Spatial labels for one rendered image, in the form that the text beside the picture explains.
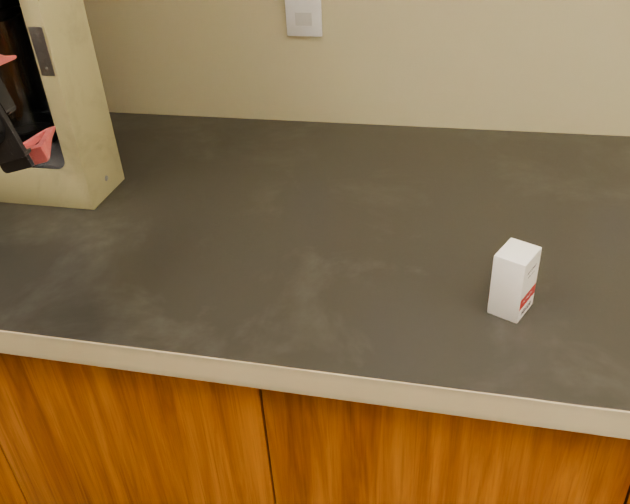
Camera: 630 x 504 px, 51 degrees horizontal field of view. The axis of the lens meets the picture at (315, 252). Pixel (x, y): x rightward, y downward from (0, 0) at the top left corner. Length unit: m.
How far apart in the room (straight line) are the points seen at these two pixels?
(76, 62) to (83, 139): 0.12
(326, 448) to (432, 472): 0.14
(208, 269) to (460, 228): 0.38
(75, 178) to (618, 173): 0.89
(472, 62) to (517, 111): 0.13
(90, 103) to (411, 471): 0.73
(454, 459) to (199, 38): 0.95
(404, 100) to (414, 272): 0.53
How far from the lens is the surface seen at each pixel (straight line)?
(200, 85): 1.46
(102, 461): 1.10
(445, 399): 0.76
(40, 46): 1.06
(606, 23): 1.32
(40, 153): 0.89
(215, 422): 0.93
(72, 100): 1.09
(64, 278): 0.99
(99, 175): 1.15
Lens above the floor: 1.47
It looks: 34 degrees down
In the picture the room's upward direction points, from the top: 3 degrees counter-clockwise
